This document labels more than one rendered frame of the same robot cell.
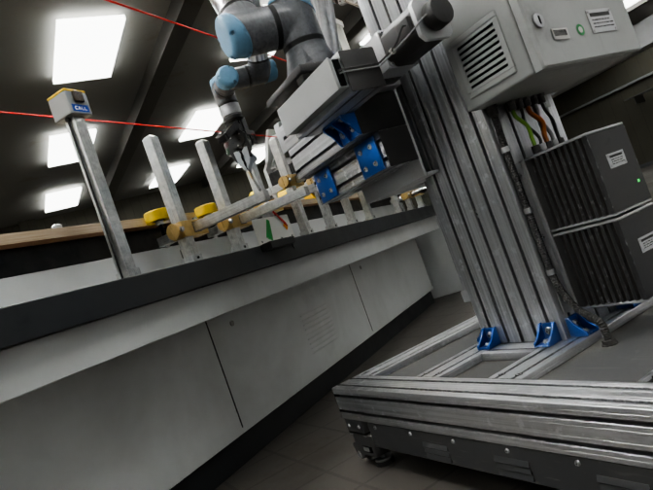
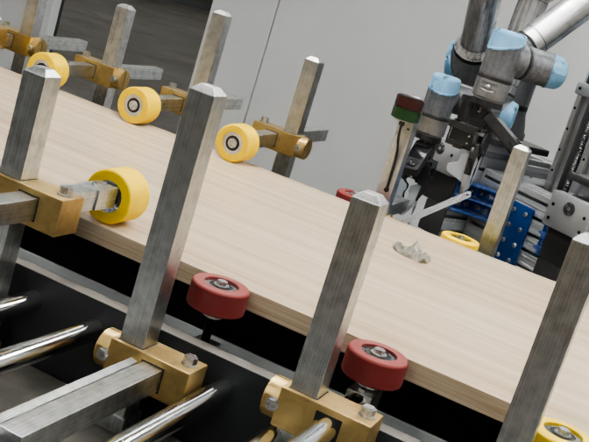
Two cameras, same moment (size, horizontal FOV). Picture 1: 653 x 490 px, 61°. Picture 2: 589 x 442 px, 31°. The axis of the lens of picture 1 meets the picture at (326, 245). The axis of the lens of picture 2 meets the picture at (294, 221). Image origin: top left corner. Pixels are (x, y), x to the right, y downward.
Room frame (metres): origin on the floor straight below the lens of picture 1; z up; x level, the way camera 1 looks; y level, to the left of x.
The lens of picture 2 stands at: (2.59, 2.42, 1.33)
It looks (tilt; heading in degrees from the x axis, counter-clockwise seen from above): 13 degrees down; 263
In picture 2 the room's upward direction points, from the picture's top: 17 degrees clockwise
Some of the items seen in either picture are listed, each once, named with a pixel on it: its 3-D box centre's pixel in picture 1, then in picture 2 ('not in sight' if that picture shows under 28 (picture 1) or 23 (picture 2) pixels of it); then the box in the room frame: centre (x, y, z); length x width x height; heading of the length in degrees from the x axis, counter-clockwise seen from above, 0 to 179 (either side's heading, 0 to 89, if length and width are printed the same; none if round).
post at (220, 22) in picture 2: (315, 181); (195, 110); (2.57, -0.05, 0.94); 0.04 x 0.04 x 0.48; 63
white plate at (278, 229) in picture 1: (274, 228); not in sight; (2.09, 0.17, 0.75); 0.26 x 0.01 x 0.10; 153
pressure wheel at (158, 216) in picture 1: (160, 227); not in sight; (1.77, 0.48, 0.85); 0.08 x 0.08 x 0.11
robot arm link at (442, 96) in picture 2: not in sight; (441, 96); (2.00, -0.17, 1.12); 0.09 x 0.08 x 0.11; 70
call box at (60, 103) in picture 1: (70, 108); not in sight; (1.45, 0.52, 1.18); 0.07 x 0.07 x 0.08; 63
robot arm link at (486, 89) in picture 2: (229, 112); (490, 90); (1.97, 0.17, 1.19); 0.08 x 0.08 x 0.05
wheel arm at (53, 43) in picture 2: not in sight; (42, 42); (3.00, -0.40, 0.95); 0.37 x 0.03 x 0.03; 63
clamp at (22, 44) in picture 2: not in sight; (19, 41); (3.04, -0.29, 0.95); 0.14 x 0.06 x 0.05; 153
